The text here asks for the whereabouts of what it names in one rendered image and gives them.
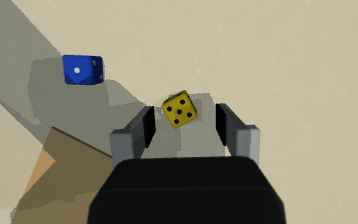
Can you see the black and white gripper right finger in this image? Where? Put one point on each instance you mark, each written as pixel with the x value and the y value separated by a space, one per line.
pixel 240 139

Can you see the tan square mat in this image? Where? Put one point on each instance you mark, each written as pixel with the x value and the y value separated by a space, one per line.
pixel 66 178

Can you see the blue die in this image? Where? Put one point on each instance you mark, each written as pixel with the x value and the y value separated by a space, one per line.
pixel 83 69

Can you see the yellow die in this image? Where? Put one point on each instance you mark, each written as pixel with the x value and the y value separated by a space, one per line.
pixel 179 109

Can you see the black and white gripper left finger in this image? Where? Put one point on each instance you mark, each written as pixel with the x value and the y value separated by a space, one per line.
pixel 130 142

